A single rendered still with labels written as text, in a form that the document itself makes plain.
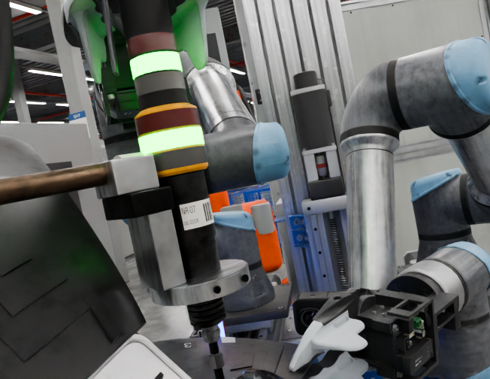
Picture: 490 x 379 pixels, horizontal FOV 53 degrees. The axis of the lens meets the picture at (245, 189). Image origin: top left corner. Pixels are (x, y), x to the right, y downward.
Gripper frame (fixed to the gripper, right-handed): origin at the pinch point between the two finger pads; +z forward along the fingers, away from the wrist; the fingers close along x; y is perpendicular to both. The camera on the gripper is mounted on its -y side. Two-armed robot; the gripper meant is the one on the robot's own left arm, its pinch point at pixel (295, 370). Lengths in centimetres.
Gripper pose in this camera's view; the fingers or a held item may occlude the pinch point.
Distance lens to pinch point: 48.5
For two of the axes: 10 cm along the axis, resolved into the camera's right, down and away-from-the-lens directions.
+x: 1.3, 9.8, 1.3
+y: 6.9, 0.1, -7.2
